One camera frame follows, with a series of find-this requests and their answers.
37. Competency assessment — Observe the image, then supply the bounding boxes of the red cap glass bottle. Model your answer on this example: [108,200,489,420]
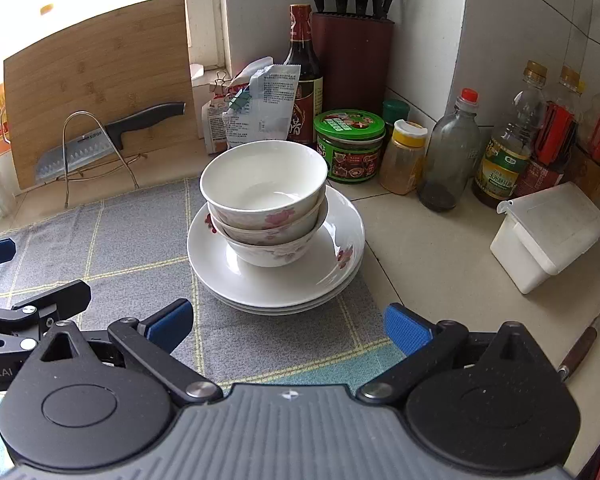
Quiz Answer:
[417,88,483,212]

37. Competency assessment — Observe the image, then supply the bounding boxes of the santoku knife black handle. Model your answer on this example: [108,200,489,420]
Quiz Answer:
[34,102,186,183]

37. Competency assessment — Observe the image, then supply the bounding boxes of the green cap small jar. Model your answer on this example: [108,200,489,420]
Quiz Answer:
[382,99,411,131]

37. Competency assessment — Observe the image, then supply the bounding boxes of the white seasoning box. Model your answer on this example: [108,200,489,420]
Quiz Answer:
[490,182,600,295]

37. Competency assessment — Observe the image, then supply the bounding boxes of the red white seasoning bag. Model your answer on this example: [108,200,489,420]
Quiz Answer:
[200,56,273,155]

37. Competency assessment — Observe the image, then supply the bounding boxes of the white floral bowl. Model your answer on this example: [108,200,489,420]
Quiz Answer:
[199,140,328,230]

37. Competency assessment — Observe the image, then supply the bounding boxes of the wooden handle utensil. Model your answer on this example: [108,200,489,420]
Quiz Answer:
[557,312,600,382]

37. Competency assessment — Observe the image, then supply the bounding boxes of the white plate stack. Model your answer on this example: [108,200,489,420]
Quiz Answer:
[187,186,365,315]

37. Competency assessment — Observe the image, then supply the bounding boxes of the wire knife stand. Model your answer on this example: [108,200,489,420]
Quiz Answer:
[60,110,143,209]

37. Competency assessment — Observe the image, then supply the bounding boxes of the wooden knife block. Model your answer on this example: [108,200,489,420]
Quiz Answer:
[309,0,394,114]

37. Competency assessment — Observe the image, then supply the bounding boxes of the green label oil bottle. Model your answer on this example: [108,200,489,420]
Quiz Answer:
[471,60,547,208]

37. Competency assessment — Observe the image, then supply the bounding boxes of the bamboo cutting board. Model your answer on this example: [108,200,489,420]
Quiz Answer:
[4,0,197,188]

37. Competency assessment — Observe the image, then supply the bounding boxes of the dark soy sauce bottle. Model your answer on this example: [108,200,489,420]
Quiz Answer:
[284,4,323,148]

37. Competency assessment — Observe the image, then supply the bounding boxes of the grey checked cloth mat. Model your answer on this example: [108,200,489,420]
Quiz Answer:
[0,179,401,388]

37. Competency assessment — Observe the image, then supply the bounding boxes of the yellow lid spice jar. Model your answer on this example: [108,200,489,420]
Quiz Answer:
[379,119,429,195]

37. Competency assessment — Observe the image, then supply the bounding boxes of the green lid sauce jar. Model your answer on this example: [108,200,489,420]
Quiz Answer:
[314,110,385,184]

